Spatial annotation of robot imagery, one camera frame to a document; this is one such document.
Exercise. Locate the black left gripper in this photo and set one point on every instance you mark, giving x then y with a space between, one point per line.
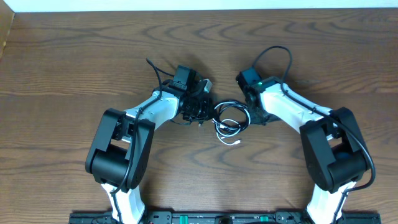
199 109

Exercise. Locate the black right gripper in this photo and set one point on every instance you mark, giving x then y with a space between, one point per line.
256 119

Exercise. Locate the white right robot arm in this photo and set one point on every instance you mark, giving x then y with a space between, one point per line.
335 153

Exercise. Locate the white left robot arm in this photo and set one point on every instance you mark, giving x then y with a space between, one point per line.
119 153

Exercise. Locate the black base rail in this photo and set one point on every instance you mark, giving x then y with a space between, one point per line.
162 217

